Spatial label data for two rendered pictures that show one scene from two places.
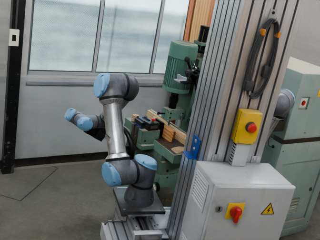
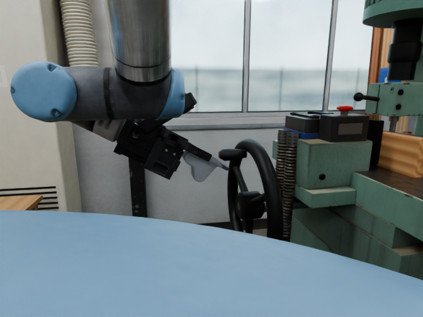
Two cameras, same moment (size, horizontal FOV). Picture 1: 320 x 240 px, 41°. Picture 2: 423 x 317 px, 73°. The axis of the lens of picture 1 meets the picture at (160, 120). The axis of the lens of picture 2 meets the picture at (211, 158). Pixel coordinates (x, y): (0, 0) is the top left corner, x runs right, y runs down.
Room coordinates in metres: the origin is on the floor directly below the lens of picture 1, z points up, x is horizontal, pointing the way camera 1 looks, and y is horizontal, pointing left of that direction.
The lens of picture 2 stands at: (1.93, 0.04, 1.06)
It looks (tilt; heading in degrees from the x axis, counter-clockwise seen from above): 14 degrees down; 25
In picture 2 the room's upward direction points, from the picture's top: straight up
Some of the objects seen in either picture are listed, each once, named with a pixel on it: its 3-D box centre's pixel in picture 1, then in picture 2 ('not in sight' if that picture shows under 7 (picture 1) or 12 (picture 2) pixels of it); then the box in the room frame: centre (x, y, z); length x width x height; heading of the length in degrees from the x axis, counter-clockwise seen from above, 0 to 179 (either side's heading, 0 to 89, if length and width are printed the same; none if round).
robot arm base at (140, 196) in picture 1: (140, 190); not in sight; (1.91, 0.03, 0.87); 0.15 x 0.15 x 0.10
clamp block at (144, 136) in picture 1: (144, 133); (319, 156); (2.56, 0.08, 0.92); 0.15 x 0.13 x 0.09; 37
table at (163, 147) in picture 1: (154, 138); (351, 174); (2.61, 0.01, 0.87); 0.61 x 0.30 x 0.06; 37
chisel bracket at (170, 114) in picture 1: (173, 114); (404, 102); (2.70, -0.08, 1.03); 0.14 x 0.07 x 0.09; 127
